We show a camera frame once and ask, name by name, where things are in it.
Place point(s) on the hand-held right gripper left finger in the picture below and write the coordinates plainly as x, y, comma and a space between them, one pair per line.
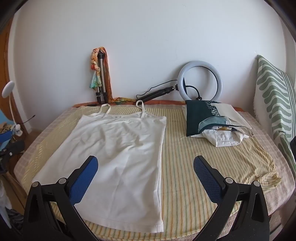
85, 178

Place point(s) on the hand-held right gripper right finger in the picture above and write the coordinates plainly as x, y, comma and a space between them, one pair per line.
205, 178

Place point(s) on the silver tripod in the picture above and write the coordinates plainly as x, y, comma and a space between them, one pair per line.
103, 78

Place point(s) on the yellow striped bed sheet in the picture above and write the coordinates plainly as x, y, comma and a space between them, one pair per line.
180, 162

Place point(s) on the green and white patterned pillow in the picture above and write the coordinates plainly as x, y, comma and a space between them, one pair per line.
270, 92

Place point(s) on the white folded shirt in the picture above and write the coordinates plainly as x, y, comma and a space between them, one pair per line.
224, 139

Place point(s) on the white camisole top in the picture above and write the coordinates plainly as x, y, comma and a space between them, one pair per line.
111, 150

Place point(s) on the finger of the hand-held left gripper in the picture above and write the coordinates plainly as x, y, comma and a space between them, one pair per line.
13, 147

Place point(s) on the green and cream tote bag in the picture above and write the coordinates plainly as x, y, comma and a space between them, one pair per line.
194, 118

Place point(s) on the folded tripod with colourful cloth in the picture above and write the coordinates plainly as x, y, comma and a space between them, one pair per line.
96, 78

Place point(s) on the cloth pile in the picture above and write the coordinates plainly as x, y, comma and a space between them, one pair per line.
9, 215

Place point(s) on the brown wooden door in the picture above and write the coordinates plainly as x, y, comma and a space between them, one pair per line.
5, 67

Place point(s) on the white gooseneck lamp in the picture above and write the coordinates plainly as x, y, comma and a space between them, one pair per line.
8, 89

